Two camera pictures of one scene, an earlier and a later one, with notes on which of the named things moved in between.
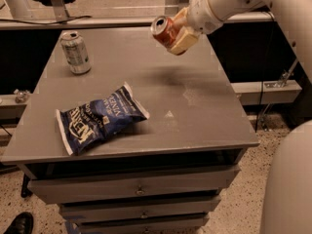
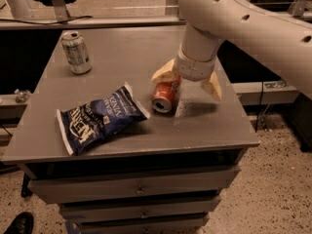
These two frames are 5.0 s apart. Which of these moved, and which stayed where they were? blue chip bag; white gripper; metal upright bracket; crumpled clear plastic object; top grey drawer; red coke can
Moved: red coke can; white gripper
Stayed: metal upright bracket; top grey drawer; crumpled clear plastic object; blue chip bag
